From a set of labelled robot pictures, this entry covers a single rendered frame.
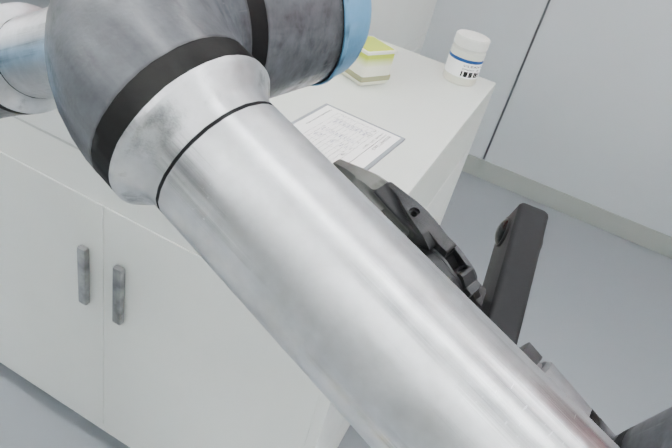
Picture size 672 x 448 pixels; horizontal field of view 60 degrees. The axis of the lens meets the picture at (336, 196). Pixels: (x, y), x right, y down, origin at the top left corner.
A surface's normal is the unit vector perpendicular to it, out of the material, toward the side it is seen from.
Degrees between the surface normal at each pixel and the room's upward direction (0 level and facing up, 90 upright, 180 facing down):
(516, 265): 30
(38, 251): 90
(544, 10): 90
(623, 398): 0
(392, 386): 67
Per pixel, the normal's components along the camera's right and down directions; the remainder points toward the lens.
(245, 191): -0.07, -0.23
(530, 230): 0.11, -0.44
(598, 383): 0.22, -0.81
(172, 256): -0.43, 0.42
